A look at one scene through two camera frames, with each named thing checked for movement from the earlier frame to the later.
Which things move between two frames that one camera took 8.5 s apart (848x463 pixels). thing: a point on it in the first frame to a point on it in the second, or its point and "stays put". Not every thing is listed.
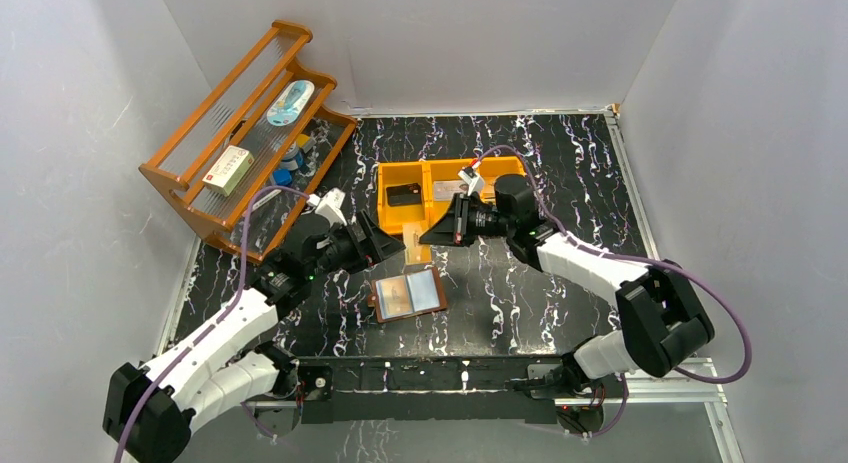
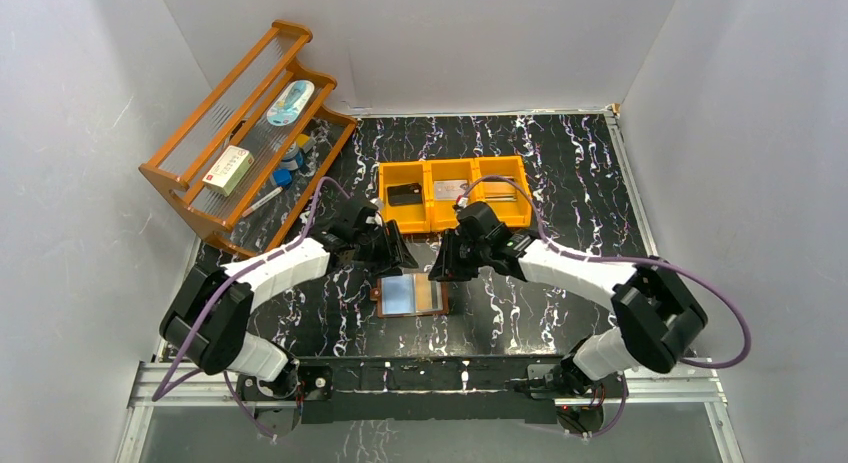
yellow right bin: [492, 167] stays put
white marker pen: [263, 199] stays put
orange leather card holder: [407, 295] stays put
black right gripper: [455, 227] to [446, 267]
